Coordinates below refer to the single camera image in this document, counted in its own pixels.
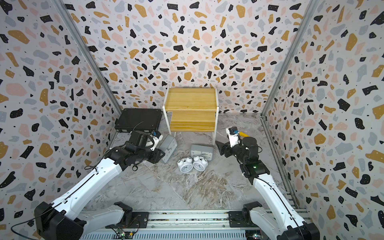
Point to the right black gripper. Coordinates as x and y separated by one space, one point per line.
224 148

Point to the yellow plastic triangle tool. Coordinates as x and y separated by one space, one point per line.
243 135

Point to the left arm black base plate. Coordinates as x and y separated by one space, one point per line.
134 220

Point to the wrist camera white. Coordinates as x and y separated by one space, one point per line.
157 137
233 135

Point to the white twin-bell clock right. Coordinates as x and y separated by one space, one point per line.
200 163

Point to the wooden two-tier shelf white frame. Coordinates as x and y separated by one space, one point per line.
192 110

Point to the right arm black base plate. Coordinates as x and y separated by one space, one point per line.
238 219

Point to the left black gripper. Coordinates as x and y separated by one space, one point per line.
157 156

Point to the white twin-bell clock left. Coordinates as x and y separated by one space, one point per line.
185 165

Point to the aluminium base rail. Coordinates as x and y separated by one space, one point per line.
181 225

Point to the black case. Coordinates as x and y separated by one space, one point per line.
145 120

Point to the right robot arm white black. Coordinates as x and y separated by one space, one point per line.
284 223

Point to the white twin-bell clock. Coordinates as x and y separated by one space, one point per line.
200 163
185 165

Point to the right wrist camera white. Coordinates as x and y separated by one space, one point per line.
233 135

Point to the grey square alarm clock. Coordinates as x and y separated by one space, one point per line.
168 146
203 151

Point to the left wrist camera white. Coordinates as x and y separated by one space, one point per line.
157 137

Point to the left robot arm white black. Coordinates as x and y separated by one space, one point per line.
65 218

